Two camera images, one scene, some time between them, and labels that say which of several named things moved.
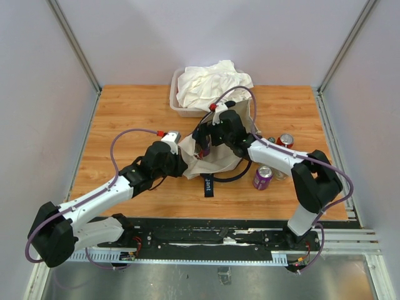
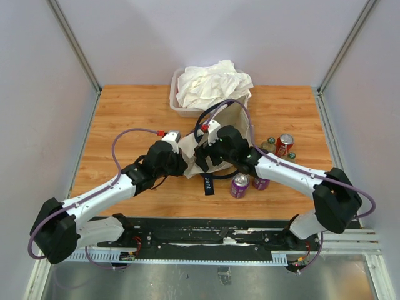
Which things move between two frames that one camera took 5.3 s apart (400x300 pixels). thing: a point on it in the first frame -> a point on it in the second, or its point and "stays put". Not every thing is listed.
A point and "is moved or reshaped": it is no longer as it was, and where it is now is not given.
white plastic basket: x=185 y=112 stays put
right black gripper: x=206 y=129 -> x=202 y=152
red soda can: x=285 y=140 stays put
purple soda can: x=262 y=177 stays put
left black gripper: x=181 y=165 stays put
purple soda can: x=201 y=153 is moved or reshaped
